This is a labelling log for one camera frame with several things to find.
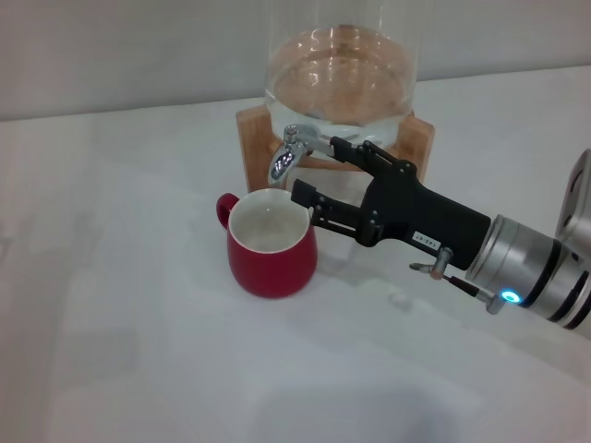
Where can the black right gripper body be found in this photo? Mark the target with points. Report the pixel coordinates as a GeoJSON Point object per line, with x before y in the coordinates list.
{"type": "Point", "coordinates": [415, 212]}

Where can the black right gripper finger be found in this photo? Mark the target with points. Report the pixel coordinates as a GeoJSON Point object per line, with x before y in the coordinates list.
{"type": "Point", "coordinates": [337, 214]}
{"type": "Point", "coordinates": [369, 157]}

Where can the chrome faucet with lever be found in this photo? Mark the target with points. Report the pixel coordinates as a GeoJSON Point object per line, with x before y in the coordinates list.
{"type": "Point", "coordinates": [286, 159]}

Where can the red ceramic cup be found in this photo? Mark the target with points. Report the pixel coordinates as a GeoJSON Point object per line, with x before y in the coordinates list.
{"type": "Point", "coordinates": [272, 272]}

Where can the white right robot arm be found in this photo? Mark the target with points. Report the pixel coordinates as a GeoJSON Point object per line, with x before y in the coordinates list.
{"type": "Point", "coordinates": [531, 267]}

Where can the glass water dispenser jar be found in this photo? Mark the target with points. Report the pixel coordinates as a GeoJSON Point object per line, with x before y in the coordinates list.
{"type": "Point", "coordinates": [341, 69]}

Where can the wooden dispenser stand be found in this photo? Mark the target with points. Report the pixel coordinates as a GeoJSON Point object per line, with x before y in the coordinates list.
{"type": "Point", "coordinates": [251, 152]}

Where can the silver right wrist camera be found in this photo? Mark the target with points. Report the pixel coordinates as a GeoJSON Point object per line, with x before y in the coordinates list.
{"type": "Point", "coordinates": [579, 212]}

